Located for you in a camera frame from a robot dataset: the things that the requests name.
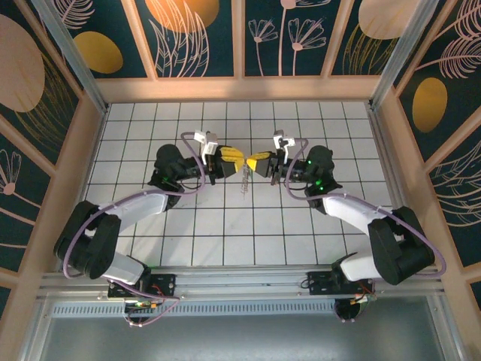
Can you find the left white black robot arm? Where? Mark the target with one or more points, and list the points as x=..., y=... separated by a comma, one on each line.
x=139, y=207

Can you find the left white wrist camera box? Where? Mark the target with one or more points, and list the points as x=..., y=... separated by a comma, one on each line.
x=208, y=144

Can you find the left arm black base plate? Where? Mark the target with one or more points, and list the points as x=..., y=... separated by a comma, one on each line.
x=165, y=282

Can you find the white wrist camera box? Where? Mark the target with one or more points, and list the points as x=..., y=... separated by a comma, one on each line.
x=208, y=144
x=282, y=141

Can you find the aluminium mounting rail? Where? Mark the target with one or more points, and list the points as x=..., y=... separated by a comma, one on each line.
x=240, y=280

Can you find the aluminium side rail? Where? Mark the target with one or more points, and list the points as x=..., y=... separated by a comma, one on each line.
x=377, y=143

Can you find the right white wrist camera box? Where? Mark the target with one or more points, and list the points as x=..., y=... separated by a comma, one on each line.
x=282, y=141

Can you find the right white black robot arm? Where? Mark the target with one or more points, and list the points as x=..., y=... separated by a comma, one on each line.
x=349, y=214

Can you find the aluminium frame post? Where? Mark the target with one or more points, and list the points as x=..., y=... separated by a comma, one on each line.
x=75, y=56
x=406, y=45

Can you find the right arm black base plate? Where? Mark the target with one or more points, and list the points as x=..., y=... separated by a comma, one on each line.
x=319, y=282

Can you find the left base electronics board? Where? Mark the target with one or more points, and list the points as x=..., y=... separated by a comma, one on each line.
x=141, y=304

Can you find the white grid mat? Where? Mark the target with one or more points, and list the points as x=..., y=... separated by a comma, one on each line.
x=240, y=124

